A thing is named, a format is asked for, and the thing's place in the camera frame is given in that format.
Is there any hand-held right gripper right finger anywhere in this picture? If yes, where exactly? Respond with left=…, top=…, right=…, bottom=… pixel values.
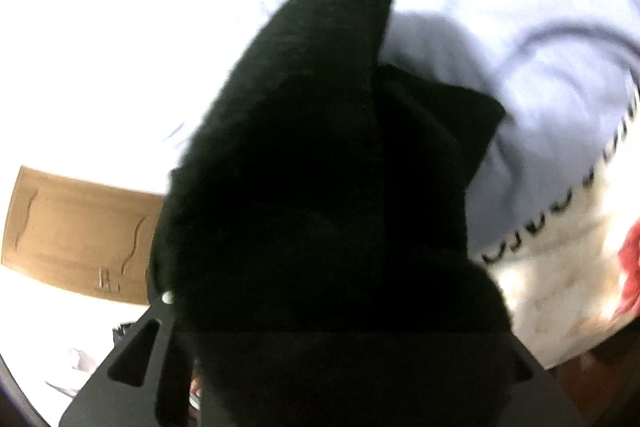
left=507, top=339, right=587, bottom=427

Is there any black varsity jacket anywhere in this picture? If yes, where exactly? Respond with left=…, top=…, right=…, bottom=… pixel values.
left=147, top=0, right=516, bottom=427

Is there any floral bedsheet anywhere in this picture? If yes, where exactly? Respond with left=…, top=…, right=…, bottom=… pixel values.
left=480, top=97, right=640, bottom=370

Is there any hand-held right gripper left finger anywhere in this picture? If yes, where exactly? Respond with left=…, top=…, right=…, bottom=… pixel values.
left=59, top=291, right=201, bottom=427

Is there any wooden door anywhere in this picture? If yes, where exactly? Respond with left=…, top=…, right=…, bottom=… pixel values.
left=2, top=164, right=167, bottom=308

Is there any light blue duvet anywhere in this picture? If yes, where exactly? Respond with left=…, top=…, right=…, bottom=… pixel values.
left=165, top=0, right=640, bottom=268

